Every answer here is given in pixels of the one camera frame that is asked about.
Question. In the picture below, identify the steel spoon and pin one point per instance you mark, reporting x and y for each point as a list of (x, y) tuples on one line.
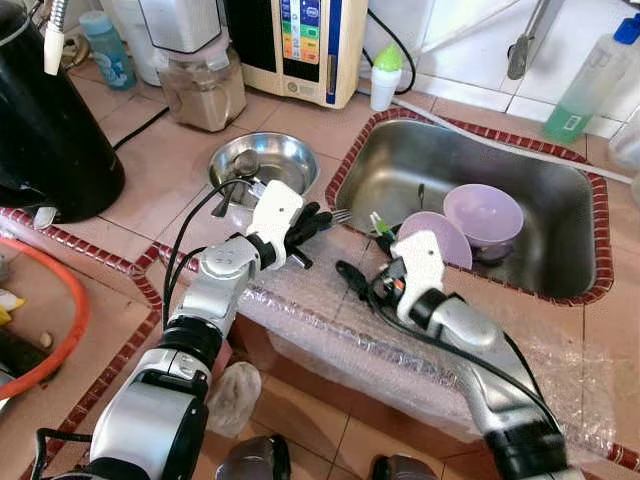
[(246, 162)]

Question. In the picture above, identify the green white dish brush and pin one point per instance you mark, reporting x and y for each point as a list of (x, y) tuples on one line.
[(381, 222)]

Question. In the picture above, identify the steel fork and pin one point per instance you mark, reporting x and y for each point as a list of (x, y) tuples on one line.
[(340, 214)]

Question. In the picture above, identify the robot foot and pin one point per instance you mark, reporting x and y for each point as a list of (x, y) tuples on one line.
[(403, 470), (255, 460)]

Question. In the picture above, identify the green soap bottle blue cap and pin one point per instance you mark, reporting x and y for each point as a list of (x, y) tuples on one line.
[(580, 105)]

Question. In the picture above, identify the large black kettle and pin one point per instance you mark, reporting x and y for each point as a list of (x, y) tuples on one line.
[(50, 130)]

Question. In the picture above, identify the orange plastic basin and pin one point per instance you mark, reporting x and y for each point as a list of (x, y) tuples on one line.
[(84, 312)]

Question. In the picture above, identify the crumpled clear plastic bag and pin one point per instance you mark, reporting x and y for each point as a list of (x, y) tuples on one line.
[(235, 400)]

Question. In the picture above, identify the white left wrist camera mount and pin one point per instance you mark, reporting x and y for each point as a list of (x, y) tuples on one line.
[(275, 215)]

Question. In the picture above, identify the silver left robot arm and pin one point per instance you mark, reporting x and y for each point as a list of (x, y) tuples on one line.
[(200, 290)]

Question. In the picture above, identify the clear bubble wrap sheet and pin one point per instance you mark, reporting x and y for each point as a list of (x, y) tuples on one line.
[(330, 320)]

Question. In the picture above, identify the white plastic appliance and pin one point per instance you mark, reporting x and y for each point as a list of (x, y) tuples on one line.
[(180, 25)]

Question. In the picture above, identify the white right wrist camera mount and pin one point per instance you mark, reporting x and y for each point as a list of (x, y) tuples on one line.
[(420, 270)]

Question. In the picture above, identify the yellow packet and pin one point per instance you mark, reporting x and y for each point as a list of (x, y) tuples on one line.
[(10, 305)]

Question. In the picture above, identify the round steel dish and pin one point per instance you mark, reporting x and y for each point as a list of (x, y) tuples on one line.
[(285, 160)]

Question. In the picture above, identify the stainless steel sink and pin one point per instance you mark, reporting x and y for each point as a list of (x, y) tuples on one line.
[(540, 250)]

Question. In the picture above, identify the cream water ionizer machine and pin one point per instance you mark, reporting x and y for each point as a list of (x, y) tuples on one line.
[(300, 85)]

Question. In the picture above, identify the white bottle green cap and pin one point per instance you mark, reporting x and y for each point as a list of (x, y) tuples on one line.
[(385, 90)]

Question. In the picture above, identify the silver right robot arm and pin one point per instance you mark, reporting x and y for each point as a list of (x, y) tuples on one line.
[(480, 350)]

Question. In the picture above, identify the small white plug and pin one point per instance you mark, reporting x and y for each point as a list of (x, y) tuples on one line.
[(46, 217)]

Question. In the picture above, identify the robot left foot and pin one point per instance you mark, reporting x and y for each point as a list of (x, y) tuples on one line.
[(255, 460)]

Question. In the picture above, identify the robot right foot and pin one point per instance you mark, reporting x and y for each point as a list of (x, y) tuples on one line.
[(403, 470)]

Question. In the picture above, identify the lilac plastic bowl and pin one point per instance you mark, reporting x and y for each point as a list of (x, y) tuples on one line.
[(485, 215), (455, 245)]

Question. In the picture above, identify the teal plastic bottle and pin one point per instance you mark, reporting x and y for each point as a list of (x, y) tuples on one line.
[(108, 60)]

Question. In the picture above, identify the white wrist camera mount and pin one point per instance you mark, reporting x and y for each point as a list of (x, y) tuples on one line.
[(420, 270), (275, 215)]

